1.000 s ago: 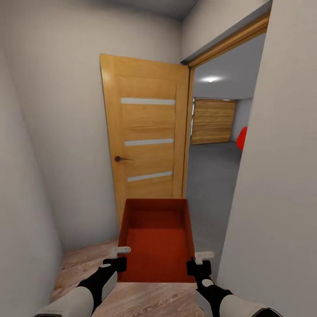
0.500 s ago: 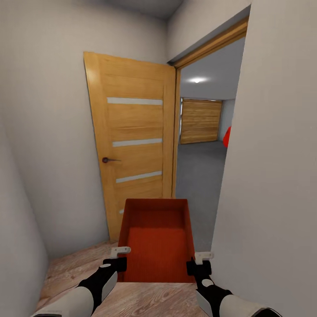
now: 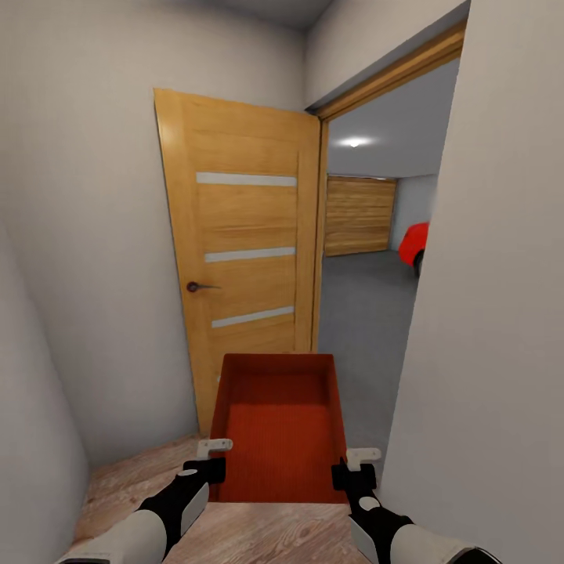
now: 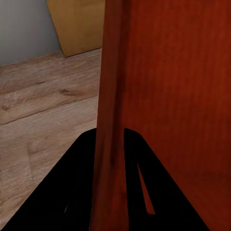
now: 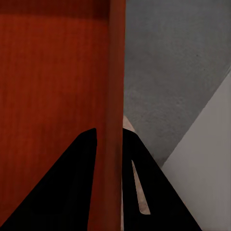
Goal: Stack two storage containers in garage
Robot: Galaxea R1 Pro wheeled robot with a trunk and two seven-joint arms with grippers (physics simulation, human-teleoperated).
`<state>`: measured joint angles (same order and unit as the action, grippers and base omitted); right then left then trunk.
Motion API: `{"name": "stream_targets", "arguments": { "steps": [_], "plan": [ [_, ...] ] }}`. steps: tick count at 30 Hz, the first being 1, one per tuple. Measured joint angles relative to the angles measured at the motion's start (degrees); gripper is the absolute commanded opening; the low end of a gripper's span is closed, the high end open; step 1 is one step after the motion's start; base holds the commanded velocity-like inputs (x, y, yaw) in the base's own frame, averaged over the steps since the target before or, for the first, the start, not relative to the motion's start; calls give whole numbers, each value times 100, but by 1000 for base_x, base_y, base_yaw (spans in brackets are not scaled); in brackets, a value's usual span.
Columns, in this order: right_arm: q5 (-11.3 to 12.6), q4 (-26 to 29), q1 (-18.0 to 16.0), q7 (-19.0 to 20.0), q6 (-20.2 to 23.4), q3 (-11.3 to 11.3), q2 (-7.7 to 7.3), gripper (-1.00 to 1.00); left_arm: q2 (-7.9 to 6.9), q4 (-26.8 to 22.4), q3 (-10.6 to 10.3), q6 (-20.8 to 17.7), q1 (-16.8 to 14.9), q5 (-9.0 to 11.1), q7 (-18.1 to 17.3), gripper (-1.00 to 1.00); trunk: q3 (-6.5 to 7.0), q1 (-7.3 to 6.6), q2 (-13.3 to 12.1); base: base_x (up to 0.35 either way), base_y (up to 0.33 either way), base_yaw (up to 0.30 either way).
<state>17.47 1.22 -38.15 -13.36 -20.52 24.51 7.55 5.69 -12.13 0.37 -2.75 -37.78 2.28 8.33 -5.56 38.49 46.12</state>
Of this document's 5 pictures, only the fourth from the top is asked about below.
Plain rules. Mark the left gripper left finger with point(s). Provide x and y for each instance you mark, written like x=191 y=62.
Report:
x=62 y=201

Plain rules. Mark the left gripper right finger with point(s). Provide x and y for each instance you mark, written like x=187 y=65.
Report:
x=173 y=210

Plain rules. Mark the door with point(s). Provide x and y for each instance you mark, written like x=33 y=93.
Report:
x=78 y=23

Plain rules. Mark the storage box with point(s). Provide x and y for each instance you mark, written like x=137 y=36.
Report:
x=166 y=74

